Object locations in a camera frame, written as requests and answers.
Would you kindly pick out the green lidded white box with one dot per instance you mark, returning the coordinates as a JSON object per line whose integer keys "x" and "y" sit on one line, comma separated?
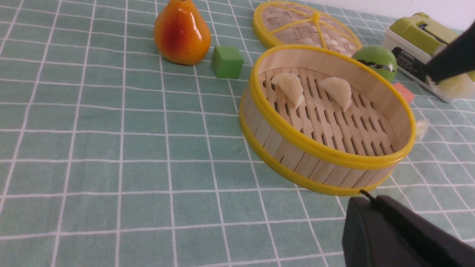
{"x": 414, "y": 41}

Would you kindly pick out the pale green dumpling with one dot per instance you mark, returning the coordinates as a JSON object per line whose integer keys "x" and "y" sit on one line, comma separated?
{"x": 457, "y": 87}
{"x": 421, "y": 129}

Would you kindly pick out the woven bamboo steamer lid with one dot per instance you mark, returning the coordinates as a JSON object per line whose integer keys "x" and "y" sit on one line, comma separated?
{"x": 278, "y": 23}

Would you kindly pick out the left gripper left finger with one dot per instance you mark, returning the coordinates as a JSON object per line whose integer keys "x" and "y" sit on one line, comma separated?
{"x": 370, "y": 241}

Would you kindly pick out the bamboo steamer tray yellow rim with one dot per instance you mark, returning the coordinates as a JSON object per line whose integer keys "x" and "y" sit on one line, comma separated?
{"x": 318, "y": 146}

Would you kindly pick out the orange foam cube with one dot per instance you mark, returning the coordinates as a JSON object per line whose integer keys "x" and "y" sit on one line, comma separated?
{"x": 405, "y": 92}

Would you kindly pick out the green toy apple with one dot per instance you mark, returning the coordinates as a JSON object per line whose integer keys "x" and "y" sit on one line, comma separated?
{"x": 378, "y": 58}

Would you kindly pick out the green foam cube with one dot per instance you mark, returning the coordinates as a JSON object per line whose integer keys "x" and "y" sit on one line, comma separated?
{"x": 227, "y": 62}

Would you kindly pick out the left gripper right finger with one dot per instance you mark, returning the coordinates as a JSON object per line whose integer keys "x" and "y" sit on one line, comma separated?
{"x": 433, "y": 245}

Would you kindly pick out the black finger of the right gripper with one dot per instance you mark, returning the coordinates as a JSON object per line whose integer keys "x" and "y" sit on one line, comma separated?
{"x": 457, "y": 58}

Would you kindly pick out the orange red toy pear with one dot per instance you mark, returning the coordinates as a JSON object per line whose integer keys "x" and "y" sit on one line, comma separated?
{"x": 181, "y": 34}

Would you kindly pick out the green checkered tablecloth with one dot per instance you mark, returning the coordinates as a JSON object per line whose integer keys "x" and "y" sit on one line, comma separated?
{"x": 113, "y": 156}

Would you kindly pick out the white dumpling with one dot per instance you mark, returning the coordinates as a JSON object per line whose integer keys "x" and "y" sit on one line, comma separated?
{"x": 339, "y": 90}
{"x": 291, "y": 86}

